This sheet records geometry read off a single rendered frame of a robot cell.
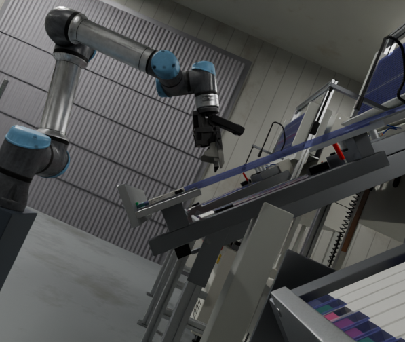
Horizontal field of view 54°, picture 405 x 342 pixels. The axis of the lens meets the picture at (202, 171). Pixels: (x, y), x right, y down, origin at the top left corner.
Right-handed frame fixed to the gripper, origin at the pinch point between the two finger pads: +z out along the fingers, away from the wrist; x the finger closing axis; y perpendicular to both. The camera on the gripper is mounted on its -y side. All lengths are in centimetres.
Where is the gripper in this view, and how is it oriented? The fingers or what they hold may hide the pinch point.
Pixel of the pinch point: (220, 170)
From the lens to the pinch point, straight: 126.5
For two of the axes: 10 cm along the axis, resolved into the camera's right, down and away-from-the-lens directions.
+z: 1.0, 9.9, -0.8
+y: -9.9, 0.9, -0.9
